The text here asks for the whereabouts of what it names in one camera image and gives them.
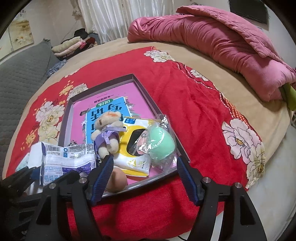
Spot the beige makeup sponge egg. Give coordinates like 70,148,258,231
106,167,127,193

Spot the white blue wipes packet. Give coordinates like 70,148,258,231
40,144,96,186

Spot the green sponge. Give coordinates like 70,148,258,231
145,114,177,172

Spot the small teddy bear purple dress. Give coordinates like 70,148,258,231
91,111,125,160

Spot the white paper towel roll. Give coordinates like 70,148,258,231
27,142,43,168

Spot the yellow white packet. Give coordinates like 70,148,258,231
114,117,153,178

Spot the pale green tissue pack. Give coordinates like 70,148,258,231
15,153,30,172

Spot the dark shallow box tray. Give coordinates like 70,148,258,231
58,74,177,192

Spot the pink book in tray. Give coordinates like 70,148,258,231
70,82,154,144

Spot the blue patterned cloth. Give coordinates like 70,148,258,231
46,59,67,78

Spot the green pillow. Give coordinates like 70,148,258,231
279,83,296,111

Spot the pink quilted comforter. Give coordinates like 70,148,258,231
127,6,295,101

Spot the stack of folded clothes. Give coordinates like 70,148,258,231
51,28,100,61

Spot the white sheer curtain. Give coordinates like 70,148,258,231
77,0,175,43

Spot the floral wall painting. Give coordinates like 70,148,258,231
0,9,34,59

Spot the wall television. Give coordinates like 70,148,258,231
228,0,268,25

